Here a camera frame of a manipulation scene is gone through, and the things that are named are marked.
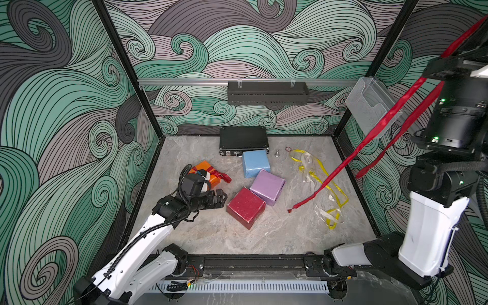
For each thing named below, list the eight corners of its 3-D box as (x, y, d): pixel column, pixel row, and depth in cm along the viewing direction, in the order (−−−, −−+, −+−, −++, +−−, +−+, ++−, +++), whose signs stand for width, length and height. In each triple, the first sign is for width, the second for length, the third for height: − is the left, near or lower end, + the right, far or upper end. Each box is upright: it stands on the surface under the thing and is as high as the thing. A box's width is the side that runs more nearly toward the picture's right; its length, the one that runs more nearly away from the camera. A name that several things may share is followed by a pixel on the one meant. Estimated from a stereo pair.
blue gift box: (243, 179, 101) (243, 172, 96) (242, 157, 111) (243, 149, 106) (269, 179, 101) (271, 172, 96) (266, 157, 111) (268, 149, 106)
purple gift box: (247, 196, 95) (248, 189, 89) (260, 176, 103) (262, 168, 97) (272, 210, 90) (274, 203, 84) (284, 188, 98) (287, 180, 92)
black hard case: (218, 157, 111) (217, 151, 107) (221, 132, 125) (220, 126, 121) (268, 157, 111) (269, 151, 107) (265, 132, 125) (266, 126, 121)
